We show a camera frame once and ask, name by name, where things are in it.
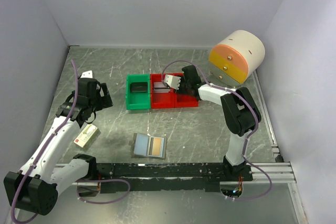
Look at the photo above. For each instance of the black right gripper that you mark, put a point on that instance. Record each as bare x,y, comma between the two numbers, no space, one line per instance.
180,91

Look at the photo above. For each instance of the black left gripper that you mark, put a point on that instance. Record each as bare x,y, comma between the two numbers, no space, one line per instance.
104,101

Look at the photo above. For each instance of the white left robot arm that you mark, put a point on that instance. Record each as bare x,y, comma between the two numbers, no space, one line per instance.
35,187

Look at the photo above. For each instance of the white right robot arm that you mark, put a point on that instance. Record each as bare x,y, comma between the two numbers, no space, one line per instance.
240,112

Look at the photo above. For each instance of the silver card in red bin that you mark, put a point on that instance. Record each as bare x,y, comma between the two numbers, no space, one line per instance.
159,87

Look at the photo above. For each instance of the black card in green bin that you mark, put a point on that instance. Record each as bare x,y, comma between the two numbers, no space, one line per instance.
139,87

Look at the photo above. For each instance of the red plastic bin right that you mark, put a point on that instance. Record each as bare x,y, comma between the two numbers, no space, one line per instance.
184,101

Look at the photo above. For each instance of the red plastic bin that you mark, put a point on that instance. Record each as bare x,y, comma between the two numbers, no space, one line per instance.
184,101
160,99

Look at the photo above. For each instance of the red plastic bin middle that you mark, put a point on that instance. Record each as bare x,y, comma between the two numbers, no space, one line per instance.
160,99

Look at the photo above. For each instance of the green plastic bin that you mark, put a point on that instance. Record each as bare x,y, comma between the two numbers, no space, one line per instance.
137,101

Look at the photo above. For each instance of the round beige drawer cabinet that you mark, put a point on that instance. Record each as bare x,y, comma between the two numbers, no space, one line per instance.
236,57

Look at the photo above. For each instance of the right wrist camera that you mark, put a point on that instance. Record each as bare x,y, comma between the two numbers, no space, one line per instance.
172,81

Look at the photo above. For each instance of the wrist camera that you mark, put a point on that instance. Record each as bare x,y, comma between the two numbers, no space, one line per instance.
87,74
172,81

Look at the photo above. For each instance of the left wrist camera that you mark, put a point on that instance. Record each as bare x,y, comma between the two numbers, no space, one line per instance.
87,74

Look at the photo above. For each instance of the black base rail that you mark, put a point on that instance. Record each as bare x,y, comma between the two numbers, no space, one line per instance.
112,185

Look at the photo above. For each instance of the aluminium frame rail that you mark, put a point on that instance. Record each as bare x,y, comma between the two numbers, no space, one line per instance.
262,174

